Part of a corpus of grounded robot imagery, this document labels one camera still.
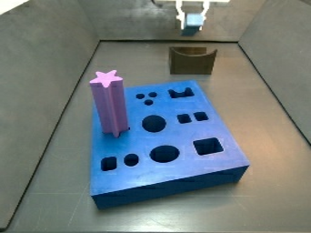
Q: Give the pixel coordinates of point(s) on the purple star-shaped peg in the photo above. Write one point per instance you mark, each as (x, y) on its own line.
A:
(110, 100)

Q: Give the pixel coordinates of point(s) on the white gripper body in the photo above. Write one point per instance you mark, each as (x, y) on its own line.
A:
(160, 2)

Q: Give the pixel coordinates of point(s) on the blue shape-sorting board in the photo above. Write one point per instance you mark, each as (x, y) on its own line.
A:
(178, 148)

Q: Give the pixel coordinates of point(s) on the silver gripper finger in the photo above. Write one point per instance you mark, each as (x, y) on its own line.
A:
(181, 12)
(203, 13)

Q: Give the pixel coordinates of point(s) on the black curved fixture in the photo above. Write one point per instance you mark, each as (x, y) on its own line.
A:
(191, 60)

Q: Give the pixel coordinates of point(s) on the light blue rectangular block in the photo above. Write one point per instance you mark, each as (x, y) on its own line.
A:
(191, 24)

